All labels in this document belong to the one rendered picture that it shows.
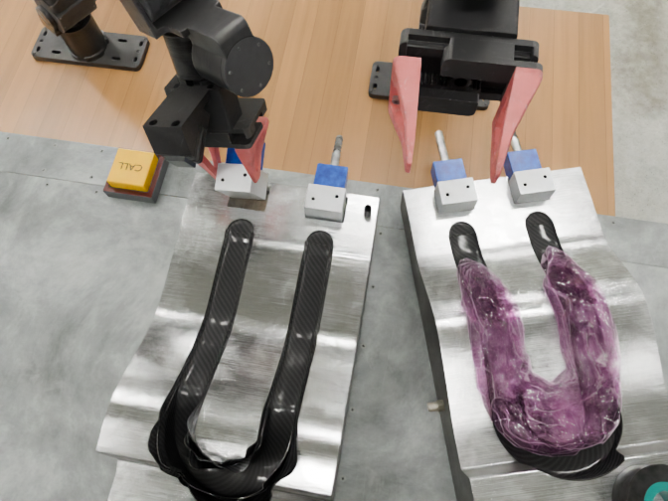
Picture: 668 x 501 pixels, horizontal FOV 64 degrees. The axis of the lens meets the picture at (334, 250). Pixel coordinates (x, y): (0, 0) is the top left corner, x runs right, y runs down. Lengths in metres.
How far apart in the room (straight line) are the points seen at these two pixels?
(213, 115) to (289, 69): 0.38
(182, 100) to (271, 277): 0.25
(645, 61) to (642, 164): 0.43
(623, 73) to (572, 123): 1.25
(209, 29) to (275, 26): 0.51
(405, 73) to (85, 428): 0.62
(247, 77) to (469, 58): 0.22
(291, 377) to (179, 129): 0.31
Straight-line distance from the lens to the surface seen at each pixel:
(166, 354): 0.68
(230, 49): 0.52
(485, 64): 0.42
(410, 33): 0.43
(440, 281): 0.71
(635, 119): 2.10
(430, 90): 0.46
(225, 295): 0.71
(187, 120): 0.56
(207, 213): 0.74
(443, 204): 0.74
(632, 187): 1.96
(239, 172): 0.69
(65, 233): 0.91
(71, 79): 1.08
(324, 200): 0.69
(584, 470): 0.72
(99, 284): 0.86
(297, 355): 0.66
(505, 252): 0.76
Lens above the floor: 1.54
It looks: 69 degrees down
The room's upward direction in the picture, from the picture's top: 5 degrees counter-clockwise
